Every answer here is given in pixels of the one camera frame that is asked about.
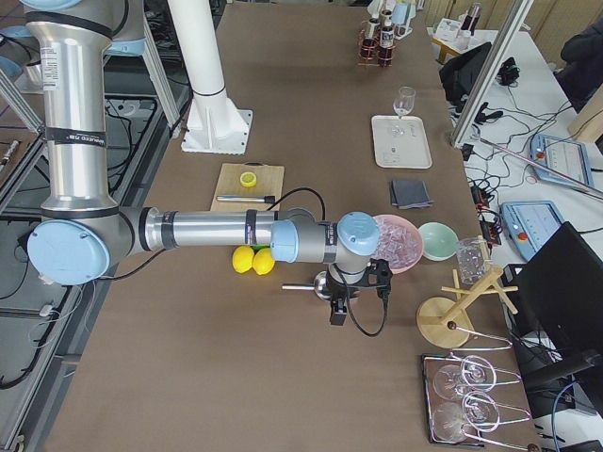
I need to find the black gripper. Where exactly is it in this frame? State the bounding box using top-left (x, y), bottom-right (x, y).
top-left (326, 258), bottom-right (392, 326)

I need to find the copper wire bottle basket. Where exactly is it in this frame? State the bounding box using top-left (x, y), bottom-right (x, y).
top-left (356, 30), bottom-right (396, 68)

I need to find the tea bottle moved to tray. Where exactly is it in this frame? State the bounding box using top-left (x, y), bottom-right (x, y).
top-left (379, 9), bottom-right (394, 49)

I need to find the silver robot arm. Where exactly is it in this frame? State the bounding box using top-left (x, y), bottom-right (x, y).
top-left (24, 1), bottom-right (392, 325)

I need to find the tea bottle in basket middle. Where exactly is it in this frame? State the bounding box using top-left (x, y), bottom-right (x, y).
top-left (363, 15), bottom-right (381, 48)

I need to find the metal ice scoop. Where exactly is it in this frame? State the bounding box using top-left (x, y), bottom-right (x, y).
top-left (282, 271), bottom-right (332, 301)

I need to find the pink bowl with ice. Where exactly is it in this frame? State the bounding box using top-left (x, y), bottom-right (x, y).
top-left (372, 215), bottom-right (424, 274)

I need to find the whole lemon lower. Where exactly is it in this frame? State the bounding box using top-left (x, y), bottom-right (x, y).
top-left (253, 248), bottom-right (275, 276)

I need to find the whole lemon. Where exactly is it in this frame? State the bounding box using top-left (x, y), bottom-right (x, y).
top-left (253, 248), bottom-right (275, 276)
top-left (231, 246), bottom-right (254, 273)

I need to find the wooden cup tree stand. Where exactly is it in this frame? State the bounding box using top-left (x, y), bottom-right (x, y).
top-left (416, 264), bottom-right (518, 350)

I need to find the whole lemon upper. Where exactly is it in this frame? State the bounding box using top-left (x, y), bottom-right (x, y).
top-left (231, 246), bottom-right (254, 273)

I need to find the green bowl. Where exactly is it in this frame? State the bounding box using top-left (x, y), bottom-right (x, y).
top-left (418, 222), bottom-right (458, 262)

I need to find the steel muddler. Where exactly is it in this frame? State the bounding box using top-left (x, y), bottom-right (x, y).
top-left (215, 195), bottom-right (276, 204)

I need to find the grey folded cloth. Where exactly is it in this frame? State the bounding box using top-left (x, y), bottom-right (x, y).
top-left (390, 180), bottom-right (432, 209)

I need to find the bamboo cutting board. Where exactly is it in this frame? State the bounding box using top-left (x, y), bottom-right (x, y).
top-left (210, 163), bottom-right (285, 212)

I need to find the upside-down wine glass upper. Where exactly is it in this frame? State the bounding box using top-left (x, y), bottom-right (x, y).
top-left (432, 355), bottom-right (521, 401)

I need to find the upside-down wine glass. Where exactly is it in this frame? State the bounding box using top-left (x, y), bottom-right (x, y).
top-left (431, 391), bottom-right (533, 448)
top-left (432, 355), bottom-right (521, 401)

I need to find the half lemon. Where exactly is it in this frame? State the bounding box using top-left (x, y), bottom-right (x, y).
top-left (239, 171), bottom-right (257, 188)

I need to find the black glass rack tray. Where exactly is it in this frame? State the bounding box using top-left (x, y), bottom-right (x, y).
top-left (421, 353), bottom-right (539, 451)

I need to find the cream rabbit tray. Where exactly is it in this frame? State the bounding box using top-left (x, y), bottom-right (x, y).
top-left (371, 115), bottom-right (432, 170)

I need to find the upside-down wine glass lower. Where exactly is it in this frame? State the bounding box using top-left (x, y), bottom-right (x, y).
top-left (431, 391), bottom-right (533, 448)

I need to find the blue teach pendant near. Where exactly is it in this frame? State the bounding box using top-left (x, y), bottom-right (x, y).
top-left (500, 201), bottom-right (564, 261)

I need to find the blue teach pendant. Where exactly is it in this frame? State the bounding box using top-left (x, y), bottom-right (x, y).
top-left (500, 201), bottom-right (564, 261)
top-left (530, 134), bottom-right (595, 187)

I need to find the clear wine glass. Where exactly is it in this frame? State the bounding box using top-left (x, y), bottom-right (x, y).
top-left (392, 87), bottom-right (416, 137)

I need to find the black monitor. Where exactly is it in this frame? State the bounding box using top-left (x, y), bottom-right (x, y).
top-left (506, 221), bottom-right (602, 355)

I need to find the blue teach pendant far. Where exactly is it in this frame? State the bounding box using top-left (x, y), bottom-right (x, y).
top-left (530, 134), bottom-right (595, 187)

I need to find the black camera cable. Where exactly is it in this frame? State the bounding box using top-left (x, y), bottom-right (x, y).
top-left (272, 187), bottom-right (391, 337)

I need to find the aluminium frame post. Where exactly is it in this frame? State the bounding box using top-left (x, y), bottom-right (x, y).
top-left (450, 0), bottom-right (533, 149)

